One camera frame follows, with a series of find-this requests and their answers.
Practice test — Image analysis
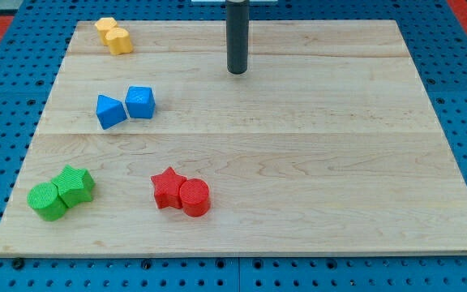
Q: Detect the blue cube block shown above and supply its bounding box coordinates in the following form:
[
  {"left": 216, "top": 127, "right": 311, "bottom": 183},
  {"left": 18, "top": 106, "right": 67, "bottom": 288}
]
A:
[{"left": 125, "top": 86, "right": 156, "bottom": 119}]

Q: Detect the green cylinder block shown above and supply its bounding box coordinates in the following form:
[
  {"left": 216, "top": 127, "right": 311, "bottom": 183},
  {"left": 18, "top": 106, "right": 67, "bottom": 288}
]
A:
[{"left": 27, "top": 182, "right": 67, "bottom": 221}]

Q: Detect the yellow heart block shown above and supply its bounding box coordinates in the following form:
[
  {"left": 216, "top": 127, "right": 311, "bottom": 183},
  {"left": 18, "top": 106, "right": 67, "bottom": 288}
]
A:
[{"left": 105, "top": 28, "right": 134, "bottom": 55}]

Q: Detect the red star block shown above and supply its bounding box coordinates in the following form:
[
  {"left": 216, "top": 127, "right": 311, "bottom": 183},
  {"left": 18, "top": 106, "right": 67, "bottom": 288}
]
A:
[{"left": 151, "top": 167, "right": 187, "bottom": 209}]

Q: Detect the blue triangle block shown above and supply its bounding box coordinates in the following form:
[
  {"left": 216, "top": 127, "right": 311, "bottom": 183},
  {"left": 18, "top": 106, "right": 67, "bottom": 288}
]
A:
[{"left": 96, "top": 95, "right": 127, "bottom": 130}]

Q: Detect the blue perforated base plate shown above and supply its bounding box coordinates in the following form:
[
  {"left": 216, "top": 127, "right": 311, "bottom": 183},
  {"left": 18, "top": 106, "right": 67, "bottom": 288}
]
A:
[{"left": 0, "top": 0, "right": 467, "bottom": 291}]

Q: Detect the light wooden board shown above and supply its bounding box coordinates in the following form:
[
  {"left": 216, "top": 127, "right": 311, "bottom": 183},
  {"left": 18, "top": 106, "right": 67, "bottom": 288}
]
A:
[{"left": 0, "top": 20, "right": 467, "bottom": 259}]

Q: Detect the red cylinder block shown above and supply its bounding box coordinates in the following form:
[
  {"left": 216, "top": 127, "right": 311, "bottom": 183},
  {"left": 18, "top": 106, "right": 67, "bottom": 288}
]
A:
[{"left": 179, "top": 178, "right": 211, "bottom": 217}]

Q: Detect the yellow hexagon block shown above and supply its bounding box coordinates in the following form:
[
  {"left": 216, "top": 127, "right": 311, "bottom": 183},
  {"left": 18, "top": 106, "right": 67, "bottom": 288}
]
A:
[{"left": 94, "top": 17, "right": 118, "bottom": 46}]

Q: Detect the green star block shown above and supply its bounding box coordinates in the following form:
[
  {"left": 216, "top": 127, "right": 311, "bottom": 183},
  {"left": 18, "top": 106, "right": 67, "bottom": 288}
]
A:
[{"left": 51, "top": 165, "right": 95, "bottom": 208}]

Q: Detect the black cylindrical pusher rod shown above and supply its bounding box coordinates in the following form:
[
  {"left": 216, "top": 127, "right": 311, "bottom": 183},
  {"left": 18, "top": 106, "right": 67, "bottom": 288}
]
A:
[{"left": 225, "top": 0, "right": 249, "bottom": 75}]

